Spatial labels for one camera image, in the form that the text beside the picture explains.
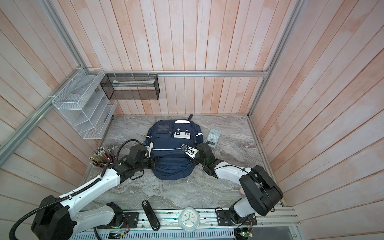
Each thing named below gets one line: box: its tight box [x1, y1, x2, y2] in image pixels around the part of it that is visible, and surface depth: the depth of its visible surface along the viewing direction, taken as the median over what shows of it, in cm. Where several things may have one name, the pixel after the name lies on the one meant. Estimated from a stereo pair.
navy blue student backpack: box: [145, 114, 204, 180], surface depth 90 cm
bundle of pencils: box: [89, 146, 116, 169], surface depth 81 cm
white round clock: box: [178, 206, 201, 233], surface depth 73 cm
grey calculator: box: [205, 128, 222, 149], surface depth 109 cm
